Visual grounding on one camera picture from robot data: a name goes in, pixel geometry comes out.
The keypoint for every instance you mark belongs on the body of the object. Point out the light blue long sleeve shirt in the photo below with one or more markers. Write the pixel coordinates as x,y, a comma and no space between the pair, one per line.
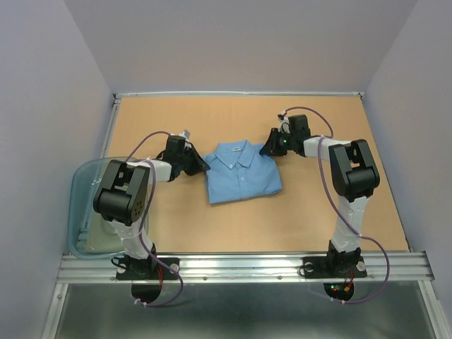
237,171

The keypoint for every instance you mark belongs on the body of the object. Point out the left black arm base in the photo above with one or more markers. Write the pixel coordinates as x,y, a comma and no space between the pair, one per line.
140,269

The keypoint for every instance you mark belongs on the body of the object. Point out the aluminium front rail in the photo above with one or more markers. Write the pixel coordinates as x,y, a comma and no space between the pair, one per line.
237,268

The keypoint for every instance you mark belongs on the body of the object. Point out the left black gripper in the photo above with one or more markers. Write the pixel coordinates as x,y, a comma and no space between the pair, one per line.
199,164

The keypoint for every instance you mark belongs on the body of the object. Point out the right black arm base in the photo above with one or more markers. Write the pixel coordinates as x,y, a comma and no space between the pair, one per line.
319,267

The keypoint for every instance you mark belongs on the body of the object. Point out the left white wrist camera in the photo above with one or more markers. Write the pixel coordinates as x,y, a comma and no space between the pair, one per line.
184,136

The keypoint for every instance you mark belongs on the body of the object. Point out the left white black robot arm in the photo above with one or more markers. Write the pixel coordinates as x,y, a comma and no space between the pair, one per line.
124,195

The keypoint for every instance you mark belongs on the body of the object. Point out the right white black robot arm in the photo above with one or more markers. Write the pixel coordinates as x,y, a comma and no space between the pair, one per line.
354,176

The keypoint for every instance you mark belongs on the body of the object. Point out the clear blue plastic bin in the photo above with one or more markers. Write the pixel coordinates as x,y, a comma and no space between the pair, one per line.
89,236

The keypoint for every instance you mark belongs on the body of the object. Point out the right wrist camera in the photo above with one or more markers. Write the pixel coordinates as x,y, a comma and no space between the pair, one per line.
284,122

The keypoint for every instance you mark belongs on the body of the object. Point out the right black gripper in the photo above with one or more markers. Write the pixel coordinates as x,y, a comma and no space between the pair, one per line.
270,147

